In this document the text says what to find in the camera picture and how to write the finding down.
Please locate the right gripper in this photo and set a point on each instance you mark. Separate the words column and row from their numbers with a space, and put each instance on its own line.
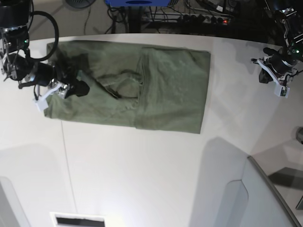
column 46, row 75

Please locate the green t-shirt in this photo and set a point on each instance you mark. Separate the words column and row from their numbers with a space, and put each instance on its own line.
column 147, row 87

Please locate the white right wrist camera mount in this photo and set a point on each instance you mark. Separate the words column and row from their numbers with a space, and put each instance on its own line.
column 45, row 99

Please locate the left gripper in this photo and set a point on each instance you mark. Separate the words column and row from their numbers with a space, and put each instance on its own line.
column 280, row 53

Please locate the black power strip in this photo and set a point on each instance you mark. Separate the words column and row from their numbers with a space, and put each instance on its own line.
column 198, row 19

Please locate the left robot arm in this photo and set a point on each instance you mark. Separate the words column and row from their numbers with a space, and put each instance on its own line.
column 283, row 19

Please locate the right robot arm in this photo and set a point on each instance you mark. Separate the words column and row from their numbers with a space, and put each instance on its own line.
column 16, row 62

